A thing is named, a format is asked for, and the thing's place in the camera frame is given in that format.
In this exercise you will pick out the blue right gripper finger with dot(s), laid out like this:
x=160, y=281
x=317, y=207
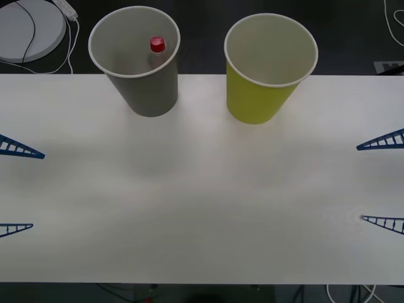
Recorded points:
x=388, y=141
x=391, y=222

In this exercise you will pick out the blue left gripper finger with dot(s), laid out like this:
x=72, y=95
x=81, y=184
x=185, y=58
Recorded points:
x=15, y=227
x=19, y=148

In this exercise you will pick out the clear bottle with red cap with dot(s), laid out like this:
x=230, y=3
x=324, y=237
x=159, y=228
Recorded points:
x=158, y=44

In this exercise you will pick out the grey floor marker plate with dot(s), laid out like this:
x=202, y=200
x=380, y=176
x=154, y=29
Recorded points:
x=380, y=67

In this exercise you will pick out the white round stand base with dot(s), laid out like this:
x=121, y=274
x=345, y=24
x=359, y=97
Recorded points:
x=47, y=31

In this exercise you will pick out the yellow-green plastic bin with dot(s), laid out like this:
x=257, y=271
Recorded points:
x=252, y=101

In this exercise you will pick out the grey plastic bin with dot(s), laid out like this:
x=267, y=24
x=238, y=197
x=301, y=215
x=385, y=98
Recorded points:
x=151, y=94

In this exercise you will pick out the white power strip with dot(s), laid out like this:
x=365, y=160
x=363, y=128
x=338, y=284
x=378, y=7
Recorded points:
x=67, y=9

